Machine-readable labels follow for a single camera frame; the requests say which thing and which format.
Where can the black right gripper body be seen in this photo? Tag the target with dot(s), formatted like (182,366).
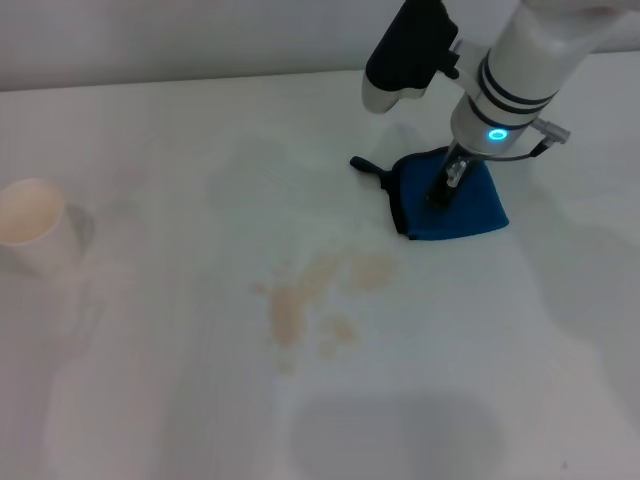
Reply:
(447,172)

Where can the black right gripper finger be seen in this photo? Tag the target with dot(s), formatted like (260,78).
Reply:
(437,199)

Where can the blue rag with black trim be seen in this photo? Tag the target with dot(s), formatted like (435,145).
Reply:
(475,210)

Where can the white paper cup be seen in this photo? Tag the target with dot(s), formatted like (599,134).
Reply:
(32,225)

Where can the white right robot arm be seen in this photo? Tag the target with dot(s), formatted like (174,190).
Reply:
(530,65)

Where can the brown water stain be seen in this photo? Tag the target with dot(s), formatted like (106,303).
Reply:
(287,310)

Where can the dark right wrist camera box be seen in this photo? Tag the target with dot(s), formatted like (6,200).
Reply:
(407,55)

